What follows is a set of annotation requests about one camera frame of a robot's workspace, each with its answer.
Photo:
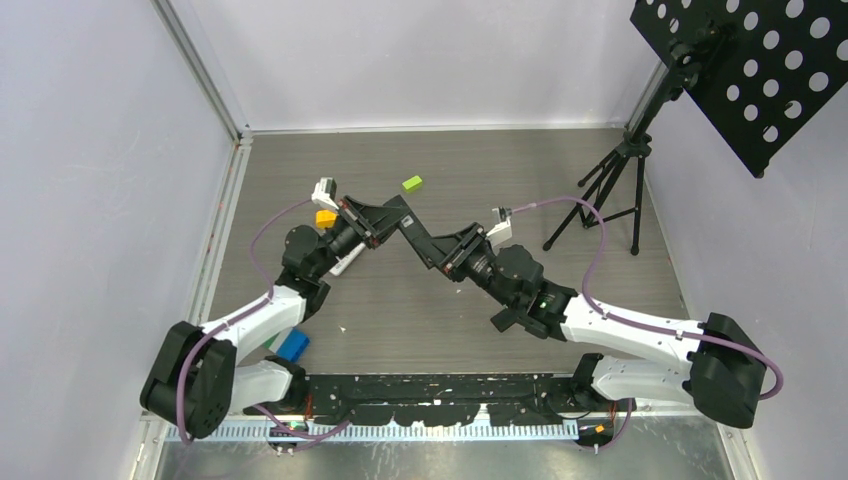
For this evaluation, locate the aluminium frame post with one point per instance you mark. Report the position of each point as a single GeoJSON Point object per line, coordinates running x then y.
{"type": "Point", "coordinates": [186, 30]}

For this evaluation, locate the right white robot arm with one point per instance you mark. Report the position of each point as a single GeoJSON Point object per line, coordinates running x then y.
{"type": "Point", "coordinates": [712, 366]}

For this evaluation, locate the orange yellow block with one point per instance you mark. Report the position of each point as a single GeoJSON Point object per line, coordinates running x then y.
{"type": "Point", "coordinates": [325, 219]}

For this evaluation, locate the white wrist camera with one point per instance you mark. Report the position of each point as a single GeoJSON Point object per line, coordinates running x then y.
{"type": "Point", "coordinates": [501, 231]}
{"type": "Point", "coordinates": [324, 193]}

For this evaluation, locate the black perforated panel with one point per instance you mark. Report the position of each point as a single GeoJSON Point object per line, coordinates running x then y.
{"type": "Point", "coordinates": [761, 69]}

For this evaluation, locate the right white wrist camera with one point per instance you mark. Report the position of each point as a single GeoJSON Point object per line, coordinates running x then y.
{"type": "Point", "coordinates": [501, 231]}

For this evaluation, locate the green block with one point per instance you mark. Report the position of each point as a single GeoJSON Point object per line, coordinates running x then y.
{"type": "Point", "coordinates": [412, 184]}

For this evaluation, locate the white remote control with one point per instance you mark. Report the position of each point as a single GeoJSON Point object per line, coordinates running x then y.
{"type": "Point", "coordinates": [344, 262]}

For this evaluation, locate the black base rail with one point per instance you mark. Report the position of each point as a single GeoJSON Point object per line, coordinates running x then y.
{"type": "Point", "coordinates": [441, 400]}

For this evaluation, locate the black remote control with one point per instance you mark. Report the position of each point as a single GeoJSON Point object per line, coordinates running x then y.
{"type": "Point", "coordinates": [414, 232]}

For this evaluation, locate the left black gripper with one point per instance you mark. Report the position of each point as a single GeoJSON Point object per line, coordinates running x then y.
{"type": "Point", "coordinates": [369, 223]}

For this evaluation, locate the blue green toy brick stack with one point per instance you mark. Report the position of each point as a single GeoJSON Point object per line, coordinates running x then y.
{"type": "Point", "coordinates": [289, 345]}

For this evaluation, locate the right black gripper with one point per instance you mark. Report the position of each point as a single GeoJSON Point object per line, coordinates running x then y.
{"type": "Point", "coordinates": [460, 247]}

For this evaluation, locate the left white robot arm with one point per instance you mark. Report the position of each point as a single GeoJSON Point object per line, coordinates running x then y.
{"type": "Point", "coordinates": [198, 377]}

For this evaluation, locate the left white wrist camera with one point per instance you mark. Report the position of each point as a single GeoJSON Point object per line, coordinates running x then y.
{"type": "Point", "coordinates": [324, 193]}

